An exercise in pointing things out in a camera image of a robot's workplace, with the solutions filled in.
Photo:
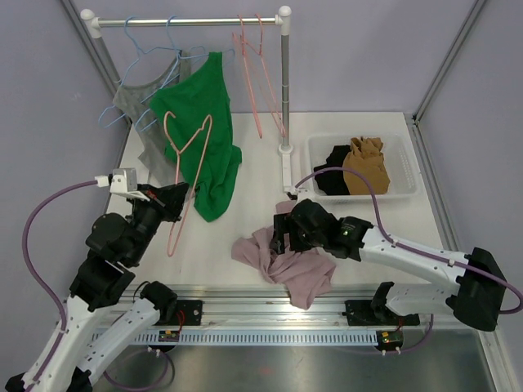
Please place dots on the mustard brown tank top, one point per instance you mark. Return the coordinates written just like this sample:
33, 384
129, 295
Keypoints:
366, 157

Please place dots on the white slotted cable duct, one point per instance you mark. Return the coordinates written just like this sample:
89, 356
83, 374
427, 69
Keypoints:
236, 337

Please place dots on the metal clothes rack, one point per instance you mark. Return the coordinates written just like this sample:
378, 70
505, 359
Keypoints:
94, 24

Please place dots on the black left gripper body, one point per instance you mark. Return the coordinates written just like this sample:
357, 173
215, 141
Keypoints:
153, 211

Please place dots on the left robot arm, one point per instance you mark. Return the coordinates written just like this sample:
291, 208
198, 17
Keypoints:
72, 360

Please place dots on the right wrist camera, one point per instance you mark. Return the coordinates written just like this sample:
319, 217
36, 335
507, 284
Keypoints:
293, 193

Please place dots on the black tank top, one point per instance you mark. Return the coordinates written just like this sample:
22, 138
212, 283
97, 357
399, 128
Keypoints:
332, 182

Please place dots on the mauve pink tank top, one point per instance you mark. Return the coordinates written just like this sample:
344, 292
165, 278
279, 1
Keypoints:
305, 275

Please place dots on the aluminium front rail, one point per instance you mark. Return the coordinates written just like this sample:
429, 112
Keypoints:
251, 308

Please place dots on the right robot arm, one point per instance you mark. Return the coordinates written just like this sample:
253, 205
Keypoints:
469, 286

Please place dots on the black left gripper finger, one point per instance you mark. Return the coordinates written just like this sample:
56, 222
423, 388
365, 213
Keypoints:
174, 205
173, 192

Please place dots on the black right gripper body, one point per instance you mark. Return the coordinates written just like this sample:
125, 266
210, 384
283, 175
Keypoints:
300, 239

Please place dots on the white plastic laundry basket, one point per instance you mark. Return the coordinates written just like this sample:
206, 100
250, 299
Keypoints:
399, 162

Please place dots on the green tank top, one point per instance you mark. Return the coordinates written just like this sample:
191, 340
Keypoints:
200, 136

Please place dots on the grey tank top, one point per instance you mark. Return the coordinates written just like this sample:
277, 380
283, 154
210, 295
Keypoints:
134, 101

